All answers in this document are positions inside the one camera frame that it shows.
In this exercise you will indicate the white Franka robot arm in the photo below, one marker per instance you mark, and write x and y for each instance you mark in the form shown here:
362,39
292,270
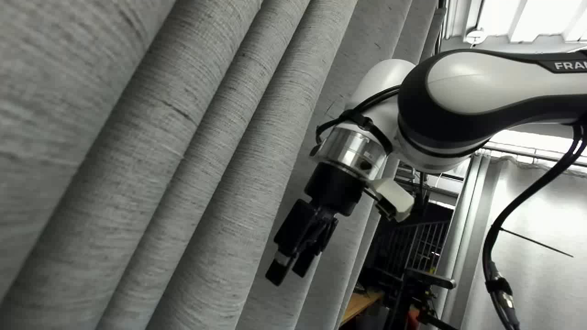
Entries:
489,85

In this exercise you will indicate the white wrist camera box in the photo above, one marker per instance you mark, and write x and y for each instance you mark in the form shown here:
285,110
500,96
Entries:
395,197

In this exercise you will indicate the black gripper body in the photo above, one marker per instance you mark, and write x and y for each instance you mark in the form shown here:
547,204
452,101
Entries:
336,189

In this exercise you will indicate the bright window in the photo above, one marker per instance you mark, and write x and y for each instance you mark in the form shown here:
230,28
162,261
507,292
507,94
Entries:
538,19

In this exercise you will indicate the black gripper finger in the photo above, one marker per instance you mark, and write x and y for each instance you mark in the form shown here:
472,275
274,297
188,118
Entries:
318,241
290,239

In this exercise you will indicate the grey pleated curtain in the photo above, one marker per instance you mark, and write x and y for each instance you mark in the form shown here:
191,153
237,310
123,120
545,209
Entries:
153,184

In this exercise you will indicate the black stand frame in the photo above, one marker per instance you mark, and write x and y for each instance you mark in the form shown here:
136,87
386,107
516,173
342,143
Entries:
422,283

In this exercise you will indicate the wooden workbench top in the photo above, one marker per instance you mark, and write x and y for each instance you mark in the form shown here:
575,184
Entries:
364,305

